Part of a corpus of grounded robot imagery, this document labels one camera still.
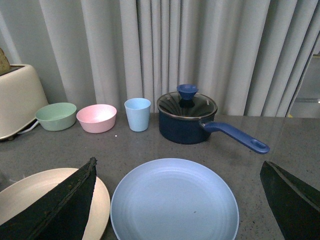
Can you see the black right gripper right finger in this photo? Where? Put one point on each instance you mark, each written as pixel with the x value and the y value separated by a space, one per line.
pixel 294 203

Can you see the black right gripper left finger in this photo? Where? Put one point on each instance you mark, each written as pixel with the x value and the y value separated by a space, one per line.
pixel 61 214

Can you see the light blue plate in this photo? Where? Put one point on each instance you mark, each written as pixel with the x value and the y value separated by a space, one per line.
pixel 173 199

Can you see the cream plate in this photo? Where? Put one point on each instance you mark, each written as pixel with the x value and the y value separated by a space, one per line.
pixel 20 195

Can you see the green bowl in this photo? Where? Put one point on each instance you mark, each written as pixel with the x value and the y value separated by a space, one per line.
pixel 57 116

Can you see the pink bowl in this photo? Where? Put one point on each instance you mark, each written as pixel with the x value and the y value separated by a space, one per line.
pixel 97 118

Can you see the cream toaster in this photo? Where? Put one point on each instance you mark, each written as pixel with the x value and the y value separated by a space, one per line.
pixel 21 96

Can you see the light blue cup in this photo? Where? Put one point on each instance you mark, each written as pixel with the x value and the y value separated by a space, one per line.
pixel 138 113

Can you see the glass lid blue knob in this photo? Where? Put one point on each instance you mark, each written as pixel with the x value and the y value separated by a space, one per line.
pixel 186 103

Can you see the grey curtain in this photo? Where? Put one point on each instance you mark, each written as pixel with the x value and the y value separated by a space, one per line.
pixel 249 56

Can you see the bread slice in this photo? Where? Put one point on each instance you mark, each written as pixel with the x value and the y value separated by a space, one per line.
pixel 4 62

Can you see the blue saucepan with handle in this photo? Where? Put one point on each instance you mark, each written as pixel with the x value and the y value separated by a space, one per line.
pixel 194 131

